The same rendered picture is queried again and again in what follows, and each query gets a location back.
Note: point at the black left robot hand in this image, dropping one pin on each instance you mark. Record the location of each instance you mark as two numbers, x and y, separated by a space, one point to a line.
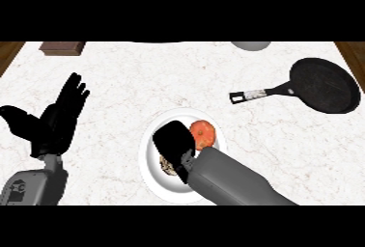
57 122

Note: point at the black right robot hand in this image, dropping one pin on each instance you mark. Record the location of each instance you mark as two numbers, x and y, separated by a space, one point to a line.
173 143

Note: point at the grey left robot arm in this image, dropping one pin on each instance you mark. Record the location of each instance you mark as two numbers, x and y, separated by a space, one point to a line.
33 188

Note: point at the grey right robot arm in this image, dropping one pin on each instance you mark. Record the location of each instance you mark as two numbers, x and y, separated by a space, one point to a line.
233 183

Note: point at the orange frosted cupcake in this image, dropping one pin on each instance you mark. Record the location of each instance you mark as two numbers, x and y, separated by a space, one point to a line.
204 133

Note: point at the white round plate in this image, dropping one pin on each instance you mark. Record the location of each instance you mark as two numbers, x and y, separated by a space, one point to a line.
165 180

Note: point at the black frying pan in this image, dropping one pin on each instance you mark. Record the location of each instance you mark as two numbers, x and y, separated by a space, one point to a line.
323 87

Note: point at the speckled brown food item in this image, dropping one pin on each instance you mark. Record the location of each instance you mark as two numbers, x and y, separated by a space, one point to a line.
166 165

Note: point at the brown wooden block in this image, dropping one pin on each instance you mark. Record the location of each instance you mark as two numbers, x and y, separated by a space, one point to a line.
61 48

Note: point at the grey round bowl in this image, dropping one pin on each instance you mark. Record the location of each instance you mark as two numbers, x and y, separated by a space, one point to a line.
252 45

